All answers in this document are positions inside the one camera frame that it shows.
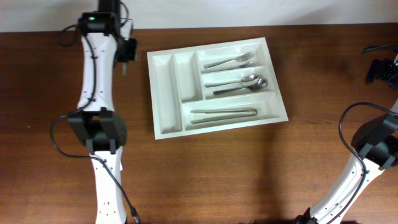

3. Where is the small steel teaspoon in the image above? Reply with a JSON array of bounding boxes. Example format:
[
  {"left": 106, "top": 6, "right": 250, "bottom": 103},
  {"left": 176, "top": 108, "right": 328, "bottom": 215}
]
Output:
[{"left": 123, "top": 63, "right": 127, "bottom": 76}]

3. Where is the steel fork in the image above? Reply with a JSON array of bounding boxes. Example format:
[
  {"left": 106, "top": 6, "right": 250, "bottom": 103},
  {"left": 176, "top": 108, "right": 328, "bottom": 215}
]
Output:
[
  {"left": 204, "top": 62, "right": 256, "bottom": 73},
  {"left": 203, "top": 51, "right": 255, "bottom": 69}
]

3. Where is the large steel spoon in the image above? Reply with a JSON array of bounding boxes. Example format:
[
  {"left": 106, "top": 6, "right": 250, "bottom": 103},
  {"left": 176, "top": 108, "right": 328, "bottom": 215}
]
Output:
[
  {"left": 205, "top": 75, "right": 259, "bottom": 88},
  {"left": 213, "top": 78, "right": 268, "bottom": 95}
]

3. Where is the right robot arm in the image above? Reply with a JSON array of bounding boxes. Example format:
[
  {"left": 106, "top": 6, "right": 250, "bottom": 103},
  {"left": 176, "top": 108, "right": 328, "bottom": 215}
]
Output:
[{"left": 293, "top": 102, "right": 397, "bottom": 223}]

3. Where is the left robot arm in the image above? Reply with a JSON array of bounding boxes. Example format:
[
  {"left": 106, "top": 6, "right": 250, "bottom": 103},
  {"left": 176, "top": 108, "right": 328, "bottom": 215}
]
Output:
[{"left": 68, "top": 1, "right": 135, "bottom": 223}]

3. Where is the white plastic cutlery tray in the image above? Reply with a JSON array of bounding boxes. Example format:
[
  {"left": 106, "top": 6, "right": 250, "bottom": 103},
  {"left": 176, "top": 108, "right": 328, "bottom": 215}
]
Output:
[{"left": 147, "top": 37, "right": 288, "bottom": 139}]

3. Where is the steel fork in tray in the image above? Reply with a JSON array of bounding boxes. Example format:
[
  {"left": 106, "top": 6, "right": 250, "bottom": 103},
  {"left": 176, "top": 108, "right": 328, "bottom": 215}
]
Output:
[{"left": 203, "top": 51, "right": 255, "bottom": 69}]

